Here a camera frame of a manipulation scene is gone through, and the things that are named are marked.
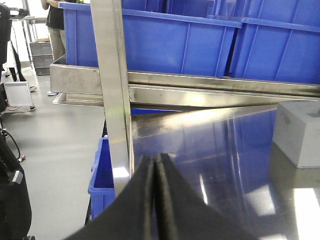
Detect blue bin upper left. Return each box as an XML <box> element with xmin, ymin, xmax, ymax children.
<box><xmin>60</xmin><ymin>2</ymin><xmax>242</xmax><ymax>77</ymax></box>

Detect stainless steel rack frame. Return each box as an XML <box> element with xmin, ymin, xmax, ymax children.
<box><xmin>50</xmin><ymin>0</ymin><xmax>320</xmax><ymax>194</ymax></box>

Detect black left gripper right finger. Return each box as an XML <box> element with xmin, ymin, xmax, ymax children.
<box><xmin>154</xmin><ymin>153</ymin><xmax>255</xmax><ymax>240</ymax></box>

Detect white box on floor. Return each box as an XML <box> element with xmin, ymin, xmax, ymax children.
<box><xmin>3</xmin><ymin>81</ymin><xmax>35</xmax><ymax>110</ymax></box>

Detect blue bin below table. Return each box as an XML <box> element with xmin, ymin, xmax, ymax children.
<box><xmin>88</xmin><ymin>136</ymin><xmax>116</xmax><ymax>219</ymax></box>

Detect blue bin upper right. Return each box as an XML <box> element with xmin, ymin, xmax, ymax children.
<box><xmin>207</xmin><ymin>0</ymin><xmax>320</xmax><ymax>85</ymax></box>

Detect standing person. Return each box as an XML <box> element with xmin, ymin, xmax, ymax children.
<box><xmin>41</xmin><ymin>0</ymin><xmax>67</xmax><ymax>97</ymax></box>

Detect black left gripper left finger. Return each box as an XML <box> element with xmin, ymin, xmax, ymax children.
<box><xmin>67</xmin><ymin>156</ymin><xmax>155</xmax><ymax>240</ymax></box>

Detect gray square base block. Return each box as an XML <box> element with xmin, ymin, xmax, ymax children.
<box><xmin>272</xmin><ymin>101</ymin><xmax>320</xmax><ymax>169</ymax></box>

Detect stacked gray crates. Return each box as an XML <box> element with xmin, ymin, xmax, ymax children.
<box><xmin>29</xmin><ymin>41</ymin><xmax>54</xmax><ymax>76</ymax></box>

